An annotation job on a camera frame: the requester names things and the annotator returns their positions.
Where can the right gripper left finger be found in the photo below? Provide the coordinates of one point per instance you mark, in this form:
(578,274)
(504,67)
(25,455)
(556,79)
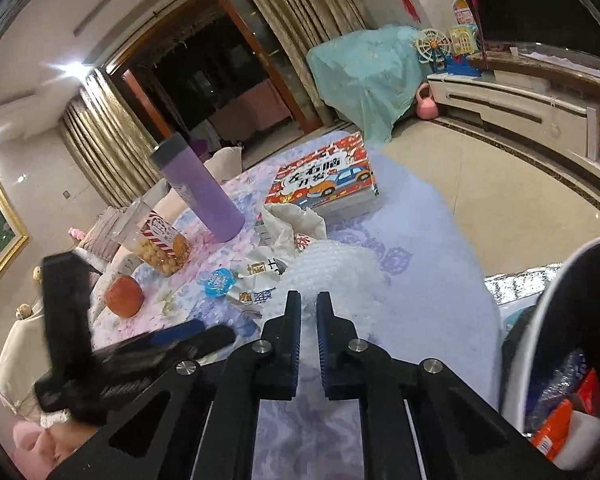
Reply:
(265,369)

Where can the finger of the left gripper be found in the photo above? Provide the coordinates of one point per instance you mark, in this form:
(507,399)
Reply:
(163,337)
(211,340)

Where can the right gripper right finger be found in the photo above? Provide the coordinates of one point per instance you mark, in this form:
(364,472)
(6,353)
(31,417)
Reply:
(353,368)

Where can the snack wrapper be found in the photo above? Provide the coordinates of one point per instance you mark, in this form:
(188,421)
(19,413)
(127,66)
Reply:
(288,231)

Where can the black white-rimmed trash bin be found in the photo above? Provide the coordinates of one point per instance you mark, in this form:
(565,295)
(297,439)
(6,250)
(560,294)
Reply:
(559,342)

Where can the left hand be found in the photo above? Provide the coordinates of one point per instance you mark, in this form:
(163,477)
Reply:
(39,450)

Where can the red apple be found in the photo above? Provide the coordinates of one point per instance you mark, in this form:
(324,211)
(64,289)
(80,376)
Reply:
(124,297)

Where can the sofa with pillows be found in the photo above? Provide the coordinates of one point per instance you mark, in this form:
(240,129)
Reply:
(90,384)

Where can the clear popcorn jar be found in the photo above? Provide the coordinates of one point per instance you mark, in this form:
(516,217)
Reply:
(151,238)

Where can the floral tablecloth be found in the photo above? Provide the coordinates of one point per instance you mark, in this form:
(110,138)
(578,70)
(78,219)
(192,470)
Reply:
(402,273)

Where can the silver foil bag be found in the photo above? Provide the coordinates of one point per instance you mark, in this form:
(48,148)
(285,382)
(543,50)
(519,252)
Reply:
(506,288)

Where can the purple tumbler bottle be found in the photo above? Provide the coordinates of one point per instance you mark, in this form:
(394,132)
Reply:
(186,173)

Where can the children's car book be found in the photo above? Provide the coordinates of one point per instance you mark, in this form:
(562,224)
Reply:
(334,177)

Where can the gold curtain left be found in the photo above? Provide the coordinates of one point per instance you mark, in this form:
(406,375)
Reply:
(108,142)

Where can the gold curtain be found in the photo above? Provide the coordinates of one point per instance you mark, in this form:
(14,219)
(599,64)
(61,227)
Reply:
(108,142)
(300,25)

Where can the red snack box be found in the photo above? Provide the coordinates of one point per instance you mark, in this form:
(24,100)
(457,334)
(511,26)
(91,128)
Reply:
(570,435)

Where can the pink kettlebell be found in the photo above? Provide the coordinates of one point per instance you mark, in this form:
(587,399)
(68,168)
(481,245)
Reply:
(426,106)

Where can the teal covered furniture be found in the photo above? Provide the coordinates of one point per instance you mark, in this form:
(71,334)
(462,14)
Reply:
(370,77)

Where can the ferris wheel toy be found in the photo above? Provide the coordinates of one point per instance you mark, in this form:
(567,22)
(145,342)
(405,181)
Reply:
(433,48)

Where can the white tv cabinet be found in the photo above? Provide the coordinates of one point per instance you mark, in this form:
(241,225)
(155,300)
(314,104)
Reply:
(545,111)

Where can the gold curtain right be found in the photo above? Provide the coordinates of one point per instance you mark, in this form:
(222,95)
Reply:
(300,25)

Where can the colourful toy box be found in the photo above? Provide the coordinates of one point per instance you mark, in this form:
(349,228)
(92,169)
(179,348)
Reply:
(464,35)

